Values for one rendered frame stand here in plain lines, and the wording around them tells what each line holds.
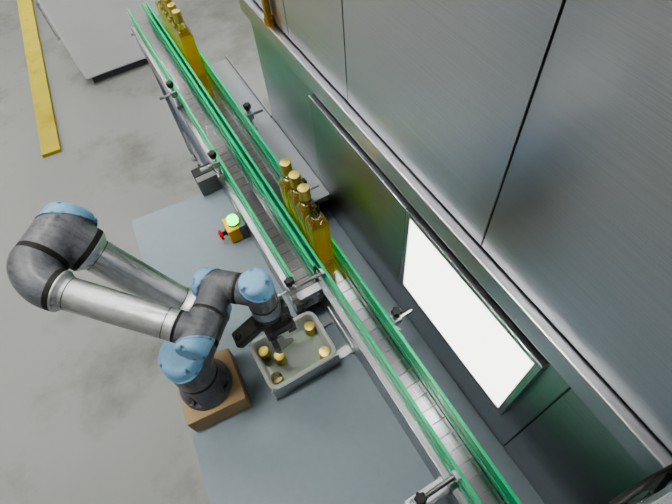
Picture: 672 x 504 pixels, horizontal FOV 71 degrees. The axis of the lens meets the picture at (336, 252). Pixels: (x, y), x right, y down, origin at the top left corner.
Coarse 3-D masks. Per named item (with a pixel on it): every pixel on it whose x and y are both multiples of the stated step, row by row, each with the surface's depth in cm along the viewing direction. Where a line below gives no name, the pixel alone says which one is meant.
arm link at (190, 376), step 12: (168, 348) 121; (216, 348) 129; (168, 360) 120; (180, 360) 119; (192, 360) 119; (204, 360) 122; (168, 372) 119; (180, 372) 118; (192, 372) 119; (204, 372) 124; (180, 384) 122; (192, 384) 123; (204, 384) 126
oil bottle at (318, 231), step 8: (312, 224) 135; (320, 224) 136; (328, 224) 138; (312, 232) 137; (320, 232) 138; (328, 232) 141; (312, 240) 142; (320, 240) 142; (328, 240) 144; (312, 248) 148; (320, 248) 145; (328, 248) 147; (320, 256) 148; (328, 256) 151
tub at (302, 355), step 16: (304, 320) 149; (288, 336) 151; (304, 336) 151; (320, 336) 148; (256, 352) 143; (272, 352) 149; (288, 352) 149; (304, 352) 148; (272, 368) 146; (288, 368) 146; (304, 368) 145; (272, 384) 136
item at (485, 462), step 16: (208, 64) 200; (224, 96) 198; (240, 112) 183; (272, 160) 171; (336, 256) 151; (352, 272) 142; (368, 288) 137; (368, 304) 142; (384, 320) 136; (400, 336) 128; (416, 368) 129; (432, 384) 121; (448, 400) 118; (448, 416) 122; (464, 432) 116; (480, 448) 112; (480, 464) 116; (496, 480) 112; (512, 496) 106
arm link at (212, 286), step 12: (204, 276) 110; (216, 276) 110; (228, 276) 110; (192, 288) 111; (204, 288) 109; (216, 288) 109; (228, 288) 109; (204, 300) 107; (216, 300) 108; (228, 300) 110
